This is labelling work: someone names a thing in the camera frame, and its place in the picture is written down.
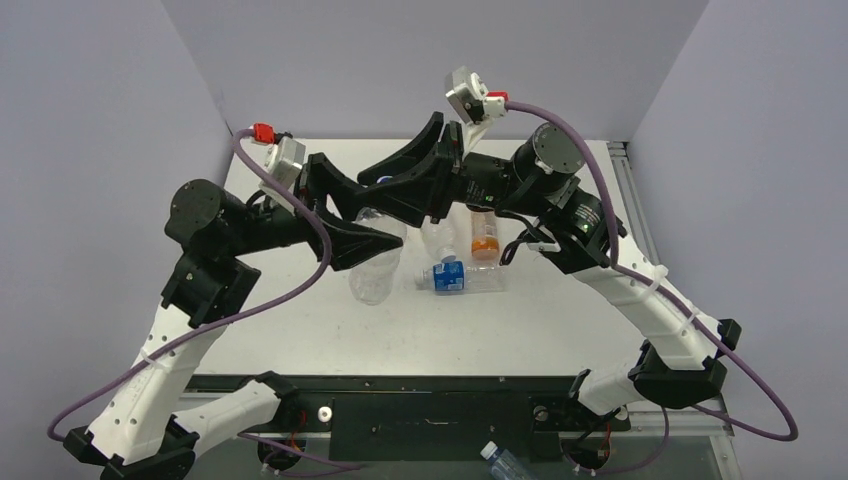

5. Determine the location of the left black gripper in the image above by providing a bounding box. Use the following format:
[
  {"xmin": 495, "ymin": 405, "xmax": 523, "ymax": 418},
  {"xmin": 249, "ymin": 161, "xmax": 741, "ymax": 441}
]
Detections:
[{"xmin": 225, "ymin": 156, "xmax": 404, "ymax": 266}]

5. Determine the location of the clear bottle blue-white cap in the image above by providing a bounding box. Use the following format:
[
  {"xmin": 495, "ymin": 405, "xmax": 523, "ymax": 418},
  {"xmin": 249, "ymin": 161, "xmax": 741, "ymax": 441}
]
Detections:
[{"xmin": 348, "ymin": 208, "xmax": 407, "ymax": 306}]

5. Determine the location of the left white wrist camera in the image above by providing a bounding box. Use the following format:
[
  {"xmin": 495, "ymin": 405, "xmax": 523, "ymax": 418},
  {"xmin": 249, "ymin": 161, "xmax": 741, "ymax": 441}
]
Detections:
[{"xmin": 247, "ymin": 123, "xmax": 306, "ymax": 213}]

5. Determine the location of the water bottle under table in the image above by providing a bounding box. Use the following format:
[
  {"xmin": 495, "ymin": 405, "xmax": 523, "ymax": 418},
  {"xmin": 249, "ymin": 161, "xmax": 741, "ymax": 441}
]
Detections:
[{"xmin": 480, "ymin": 441, "xmax": 535, "ymax": 480}]

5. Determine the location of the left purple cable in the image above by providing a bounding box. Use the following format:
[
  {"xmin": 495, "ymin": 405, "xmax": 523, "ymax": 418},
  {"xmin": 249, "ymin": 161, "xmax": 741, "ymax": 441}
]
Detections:
[{"xmin": 46, "ymin": 129, "xmax": 364, "ymax": 475}]

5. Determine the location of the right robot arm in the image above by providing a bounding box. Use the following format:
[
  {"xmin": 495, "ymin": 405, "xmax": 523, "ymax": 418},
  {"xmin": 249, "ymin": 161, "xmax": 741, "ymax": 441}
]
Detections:
[{"xmin": 357, "ymin": 102, "xmax": 741, "ymax": 427}]

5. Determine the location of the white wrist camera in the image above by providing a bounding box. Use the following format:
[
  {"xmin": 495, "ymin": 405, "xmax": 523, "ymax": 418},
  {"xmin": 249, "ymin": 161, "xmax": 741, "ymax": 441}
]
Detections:
[
  {"xmin": 445, "ymin": 66, "xmax": 509, "ymax": 155},
  {"xmin": 247, "ymin": 123, "xmax": 306, "ymax": 213}
]

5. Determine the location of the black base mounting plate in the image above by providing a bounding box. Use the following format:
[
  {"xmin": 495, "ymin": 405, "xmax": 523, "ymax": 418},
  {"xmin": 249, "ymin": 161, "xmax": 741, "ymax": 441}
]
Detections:
[{"xmin": 252, "ymin": 376, "xmax": 605, "ymax": 462}]

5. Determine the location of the clear bottle blue label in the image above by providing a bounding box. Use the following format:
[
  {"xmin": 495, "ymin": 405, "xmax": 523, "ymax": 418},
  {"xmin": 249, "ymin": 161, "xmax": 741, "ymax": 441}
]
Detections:
[{"xmin": 414, "ymin": 261, "xmax": 507, "ymax": 295}]

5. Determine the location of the large clear empty bottle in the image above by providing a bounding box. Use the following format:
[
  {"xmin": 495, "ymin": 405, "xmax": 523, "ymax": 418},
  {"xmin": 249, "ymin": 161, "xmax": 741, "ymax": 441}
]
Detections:
[{"xmin": 420, "ymin": 216, "xmax": 461, "ymax": 263}]

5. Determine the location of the aluminium frame rail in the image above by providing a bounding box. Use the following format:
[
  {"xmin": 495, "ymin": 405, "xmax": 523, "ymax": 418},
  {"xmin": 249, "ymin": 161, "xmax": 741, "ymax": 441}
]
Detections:
[{"xmin": 607, "ymin": 141, "xmax": 661, "ymax": 265}]

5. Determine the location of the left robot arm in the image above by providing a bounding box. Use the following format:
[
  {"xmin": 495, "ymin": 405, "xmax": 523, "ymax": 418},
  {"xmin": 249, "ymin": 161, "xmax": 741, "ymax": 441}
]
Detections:
[{"xmin": 63, "ymin": 158, "xmax": 402, "ymax": 479}]

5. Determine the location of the orange drink bottle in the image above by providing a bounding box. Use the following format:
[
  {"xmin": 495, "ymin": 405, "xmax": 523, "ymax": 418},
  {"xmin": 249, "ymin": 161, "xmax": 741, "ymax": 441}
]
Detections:
[{"xmin": 470, "ymin": 211, "xmax": 500, "ymax": 262}]

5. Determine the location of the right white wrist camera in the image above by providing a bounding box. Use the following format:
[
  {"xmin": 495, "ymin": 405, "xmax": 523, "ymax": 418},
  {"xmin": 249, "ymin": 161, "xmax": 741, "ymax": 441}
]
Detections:
[{"xmin": 445, "ymin": 66, "xmax": 509, "ymax": 155}]

